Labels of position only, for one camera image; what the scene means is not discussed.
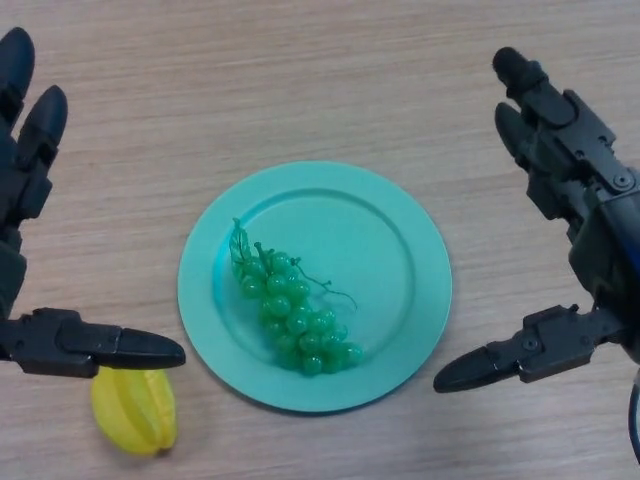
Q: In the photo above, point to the green plastic grape bunch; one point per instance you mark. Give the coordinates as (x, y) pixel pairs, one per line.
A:
(295, 315)

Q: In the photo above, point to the yellow starfruit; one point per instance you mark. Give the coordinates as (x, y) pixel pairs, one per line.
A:
(135, 410)

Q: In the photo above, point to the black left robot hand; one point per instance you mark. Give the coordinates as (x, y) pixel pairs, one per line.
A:
(30, 345)

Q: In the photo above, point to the round teal plate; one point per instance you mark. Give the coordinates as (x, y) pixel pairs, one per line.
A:
(380, 250)

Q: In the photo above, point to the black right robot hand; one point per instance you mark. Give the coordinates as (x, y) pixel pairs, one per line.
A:
(595, 225)

